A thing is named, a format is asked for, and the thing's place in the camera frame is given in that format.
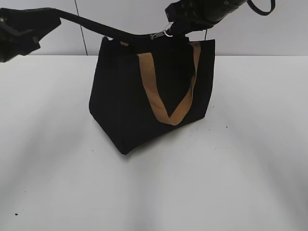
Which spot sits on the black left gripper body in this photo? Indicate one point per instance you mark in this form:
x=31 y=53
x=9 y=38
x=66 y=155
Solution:
x=22 y=30

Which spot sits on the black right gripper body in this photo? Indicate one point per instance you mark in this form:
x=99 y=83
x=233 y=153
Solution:
x=188 y=16

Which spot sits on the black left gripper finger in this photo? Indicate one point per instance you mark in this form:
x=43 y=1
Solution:
x=102 y=29

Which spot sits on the silver zipper pull with ring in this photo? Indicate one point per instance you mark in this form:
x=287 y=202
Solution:
x=163 y=33

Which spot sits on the black bag with tan handles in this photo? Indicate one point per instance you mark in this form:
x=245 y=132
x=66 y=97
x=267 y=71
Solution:
x=143 y=91

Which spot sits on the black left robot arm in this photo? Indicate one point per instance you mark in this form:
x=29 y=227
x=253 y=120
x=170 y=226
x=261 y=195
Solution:
x=22 y=30

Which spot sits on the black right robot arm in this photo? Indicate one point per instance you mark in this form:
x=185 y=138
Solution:
x=240 y=7

